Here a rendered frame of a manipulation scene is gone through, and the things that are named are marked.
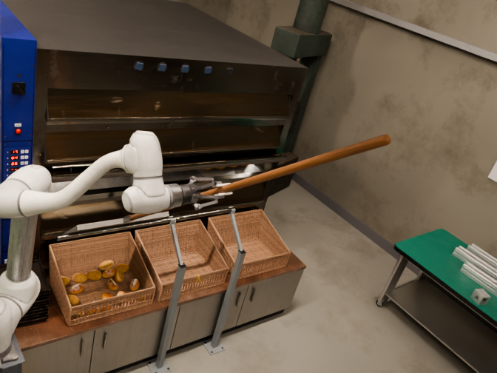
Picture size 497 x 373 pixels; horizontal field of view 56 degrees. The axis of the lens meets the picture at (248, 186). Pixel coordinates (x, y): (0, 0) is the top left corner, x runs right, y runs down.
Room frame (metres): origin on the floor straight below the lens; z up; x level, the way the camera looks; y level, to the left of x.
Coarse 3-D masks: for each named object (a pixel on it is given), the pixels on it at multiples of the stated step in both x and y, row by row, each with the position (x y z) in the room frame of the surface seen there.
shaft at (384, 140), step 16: (352, 144) 1.28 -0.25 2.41; (368, 144) 1.23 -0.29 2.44; (384, 144) 1.21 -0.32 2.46; (304, 160) 1.38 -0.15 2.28; (320, 160) 1.33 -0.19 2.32; (336, 160) 1.31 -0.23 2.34; (256, 176) 1.51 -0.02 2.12; (272, 176) 1.46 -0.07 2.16; (208, 192) 1.69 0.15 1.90; (224, 192) 1.63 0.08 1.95
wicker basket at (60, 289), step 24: (96, 240) 2.53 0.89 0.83; (120, 240) 2.64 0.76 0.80; (72, 264) 2.39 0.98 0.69; (144, 264) 2.48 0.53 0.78; (96, 288) 2.35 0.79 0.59; (120, 288) 2.41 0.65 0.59; (144, 288) 2.44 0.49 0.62; (72, 312) 2.00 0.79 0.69; (96, 312) 2.10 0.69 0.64; (120, 312) 2.20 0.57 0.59
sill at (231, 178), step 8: (216, 176) 3.25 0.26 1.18; (224, 176) 3.29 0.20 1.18; (232, 176) 3.32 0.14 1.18; (240, 176) 3.36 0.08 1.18; (248, 176) 3.41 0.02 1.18; (200, 184) 3.09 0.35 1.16; (88, 192) 2.53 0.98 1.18; (96, 192) 2.56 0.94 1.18; (104, 192) 2.58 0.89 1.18; (112, 192) 2.62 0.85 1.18; (120, 192) 2.65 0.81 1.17; (80, 200) 2.47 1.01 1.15
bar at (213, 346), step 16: (128, 224) 2.32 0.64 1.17; (144, 224) 2.38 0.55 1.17; (176, 240) 2.46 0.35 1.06; (240, 256) 2.67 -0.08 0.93; (176, 272) 2.37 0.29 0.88; (176, 288) 2.34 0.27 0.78; (176, 304) 2.36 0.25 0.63; (224, 304) 2.69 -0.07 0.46; (224, 320) 2.69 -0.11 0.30; (160, 352) 2.35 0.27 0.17; (160, 368) 2.36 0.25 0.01
